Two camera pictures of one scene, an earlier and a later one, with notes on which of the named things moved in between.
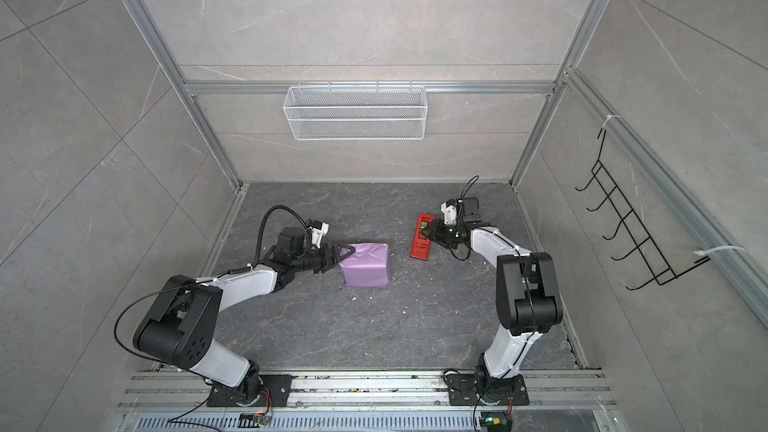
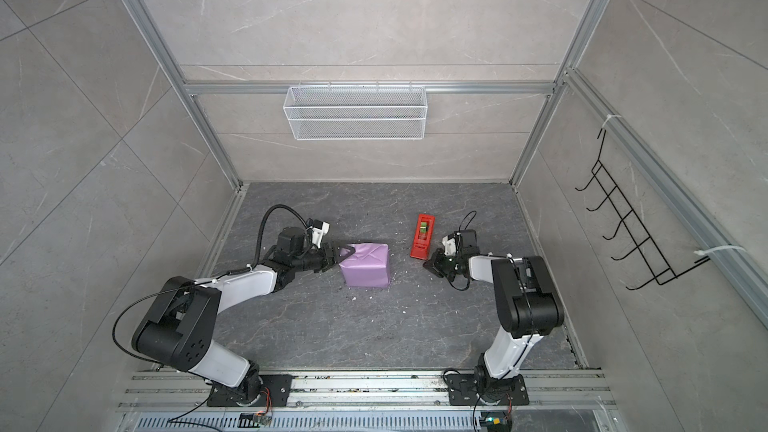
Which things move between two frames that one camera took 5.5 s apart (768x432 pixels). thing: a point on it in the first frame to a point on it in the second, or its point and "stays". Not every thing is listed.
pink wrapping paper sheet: x=368 y=266 stays
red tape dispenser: x=421 y=244 stays
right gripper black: x=436 y=233 to x=432 y=264
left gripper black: x=329 y=261 stays
